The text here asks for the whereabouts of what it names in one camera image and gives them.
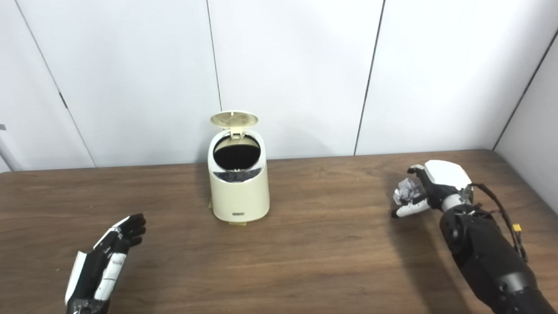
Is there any cream-colored lidded bin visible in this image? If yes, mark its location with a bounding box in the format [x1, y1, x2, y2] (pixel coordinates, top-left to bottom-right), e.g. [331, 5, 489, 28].
[208, 111, 270, 222]

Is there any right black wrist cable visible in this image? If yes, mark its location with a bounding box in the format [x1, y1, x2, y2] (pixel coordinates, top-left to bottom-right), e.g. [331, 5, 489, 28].
[468, 183, 529, 263]

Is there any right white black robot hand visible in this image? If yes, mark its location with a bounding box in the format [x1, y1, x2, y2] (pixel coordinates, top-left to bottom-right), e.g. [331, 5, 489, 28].
[391, 160, 474, 219]

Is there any white paper ball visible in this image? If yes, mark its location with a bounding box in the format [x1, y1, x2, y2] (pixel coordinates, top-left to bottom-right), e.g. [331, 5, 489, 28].
[393, 177, 421, 205]

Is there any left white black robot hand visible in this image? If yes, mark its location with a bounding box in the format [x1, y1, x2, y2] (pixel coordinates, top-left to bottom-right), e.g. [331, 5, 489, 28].
[65, 213, 147, 314]

